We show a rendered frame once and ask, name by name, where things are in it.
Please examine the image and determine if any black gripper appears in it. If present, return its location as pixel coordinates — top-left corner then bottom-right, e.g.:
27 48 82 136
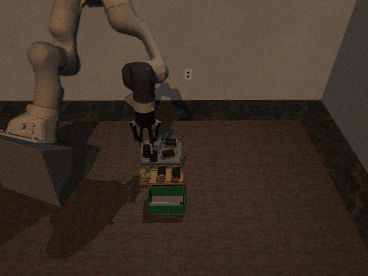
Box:
129 111 161 154

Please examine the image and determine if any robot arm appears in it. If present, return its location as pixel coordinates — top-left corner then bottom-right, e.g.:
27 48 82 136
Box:
0 0 169 143

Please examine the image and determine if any green open box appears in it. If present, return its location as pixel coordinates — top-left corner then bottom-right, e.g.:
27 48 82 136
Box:
148 186 185 215

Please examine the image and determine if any black battery with yellow top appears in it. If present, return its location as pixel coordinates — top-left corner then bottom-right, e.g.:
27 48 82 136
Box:
165 139 178 145
150 149 157 162
143 143 151 158
162 148 176 158
158 166 166 180
172 166 180 179

